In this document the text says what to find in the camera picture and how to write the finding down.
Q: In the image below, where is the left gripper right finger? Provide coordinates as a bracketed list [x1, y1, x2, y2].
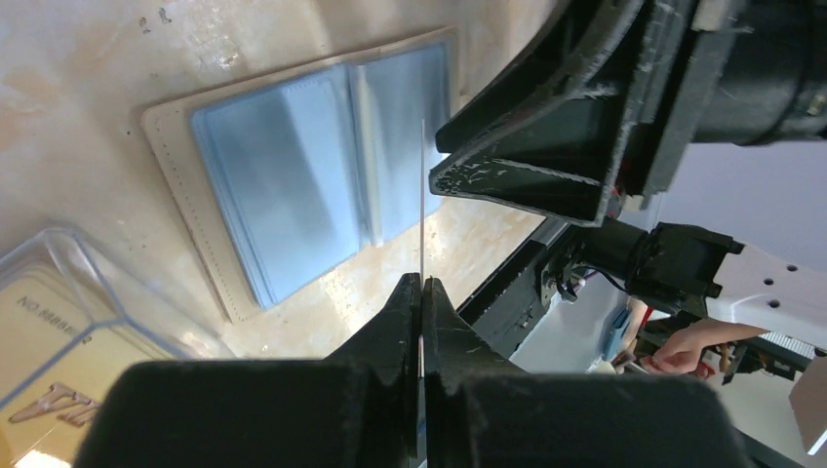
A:
[422, 278, 751, 467]

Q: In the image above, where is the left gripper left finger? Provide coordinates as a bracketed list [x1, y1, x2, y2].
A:
[75, 273, 421, 467]

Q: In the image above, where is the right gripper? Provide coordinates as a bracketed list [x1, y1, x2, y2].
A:
[428, 1, 826, 227]

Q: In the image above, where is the clear plastic card box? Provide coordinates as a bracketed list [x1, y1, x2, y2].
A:
[1, 227, 231, 467]

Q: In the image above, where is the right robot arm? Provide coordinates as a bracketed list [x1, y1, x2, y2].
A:
[429, 1, 826, 343]

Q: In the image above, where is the person's bare hand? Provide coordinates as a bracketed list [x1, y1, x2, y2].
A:
[641, 329, 705, 375]

